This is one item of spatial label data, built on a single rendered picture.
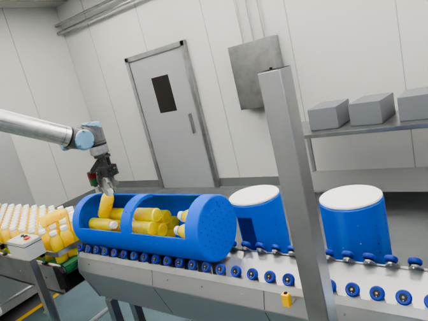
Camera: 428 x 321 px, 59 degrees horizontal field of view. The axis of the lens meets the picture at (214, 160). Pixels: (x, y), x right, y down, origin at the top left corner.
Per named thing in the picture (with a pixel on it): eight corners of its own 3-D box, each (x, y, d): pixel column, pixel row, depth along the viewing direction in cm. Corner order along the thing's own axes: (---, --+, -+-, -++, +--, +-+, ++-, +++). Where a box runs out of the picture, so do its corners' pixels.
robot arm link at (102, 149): (85, 148, 190) (100, 143, 197) (88, 158, 191) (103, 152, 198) (95, 147, 184) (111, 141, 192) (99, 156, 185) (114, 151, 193)
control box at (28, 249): (29, 261, 200) (23, 244, 198) (11, 257, 213) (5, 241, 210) (46, 251, 208) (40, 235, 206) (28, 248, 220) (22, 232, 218)
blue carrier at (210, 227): (209, 276, 155) (188, 216, 147) (84, 255, 209) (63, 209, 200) (243, 237, 176) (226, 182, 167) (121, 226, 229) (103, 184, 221)
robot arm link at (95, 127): (76, 124, 188) (95, 119, 194) (84, 148, 191) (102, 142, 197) (83, 123, 181) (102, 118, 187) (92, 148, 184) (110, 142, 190)
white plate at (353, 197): (393, 199, 161) (393, 202, 161) (369, 180, 188) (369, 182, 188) (327, 213, 163) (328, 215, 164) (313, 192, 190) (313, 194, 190)
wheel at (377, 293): (384, 286, 116) (386, 286, 117) (369, 284, 119) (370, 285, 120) (383, 302, 115) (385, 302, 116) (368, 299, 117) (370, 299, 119)
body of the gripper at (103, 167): (107, 179, 188) (100, 156, 185) (97, 179, 193) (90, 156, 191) (120, 174, 194) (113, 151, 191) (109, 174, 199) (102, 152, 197)
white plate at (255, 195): (249, 183, 228) (249, 185, 228) (218, 202, 209) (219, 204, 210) (288, 185, 208) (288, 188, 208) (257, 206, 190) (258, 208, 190)
